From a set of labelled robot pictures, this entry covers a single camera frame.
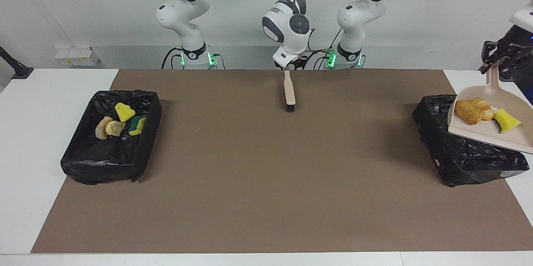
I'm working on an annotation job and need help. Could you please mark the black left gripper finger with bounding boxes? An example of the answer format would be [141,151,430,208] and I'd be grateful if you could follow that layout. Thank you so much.
[478,40,500,75]
[498,59,521,82]

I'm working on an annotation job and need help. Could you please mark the black bag lined bin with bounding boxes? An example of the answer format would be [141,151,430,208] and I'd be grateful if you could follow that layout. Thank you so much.
[60,89,163,185]
[412,93,530,187]

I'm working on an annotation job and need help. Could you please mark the orange striped croissant piece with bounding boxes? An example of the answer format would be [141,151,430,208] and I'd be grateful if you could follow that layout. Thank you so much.
[474,98,495,122]

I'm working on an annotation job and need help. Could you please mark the white power strip box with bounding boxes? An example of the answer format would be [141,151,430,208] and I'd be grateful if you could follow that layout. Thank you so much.
[54,46,100,67]

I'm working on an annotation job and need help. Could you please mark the notched yellow green-backed sponge piece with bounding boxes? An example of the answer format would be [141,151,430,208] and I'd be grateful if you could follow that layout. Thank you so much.
[115,102,136,123]

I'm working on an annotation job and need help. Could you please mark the golden brown bread roll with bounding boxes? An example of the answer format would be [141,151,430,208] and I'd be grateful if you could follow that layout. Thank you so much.
[454,99,483,126]

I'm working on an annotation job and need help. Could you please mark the brown paper table mat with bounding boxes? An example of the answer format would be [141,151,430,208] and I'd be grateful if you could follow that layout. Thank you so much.
[31,69,533,254]

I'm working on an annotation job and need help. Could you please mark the beige plastic dustpan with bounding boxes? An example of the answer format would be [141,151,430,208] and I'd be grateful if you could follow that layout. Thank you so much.
[448,63,533,154]

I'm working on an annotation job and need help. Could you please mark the pale beige foam chunk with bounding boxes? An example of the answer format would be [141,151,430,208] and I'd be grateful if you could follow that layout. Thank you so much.
[103,120,125,137]
[95,116,114,140]

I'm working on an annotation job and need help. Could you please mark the small green yellow sponge wedge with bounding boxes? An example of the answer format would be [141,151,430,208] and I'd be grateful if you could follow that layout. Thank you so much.
[493,108,523,134]

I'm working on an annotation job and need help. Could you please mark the black stand foot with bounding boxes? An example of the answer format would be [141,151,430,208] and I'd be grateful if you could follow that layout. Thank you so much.
[0,46,34,80]

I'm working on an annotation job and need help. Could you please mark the beige hand brush black bristles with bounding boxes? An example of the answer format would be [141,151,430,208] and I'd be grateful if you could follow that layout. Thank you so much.
[284,70,297,113]

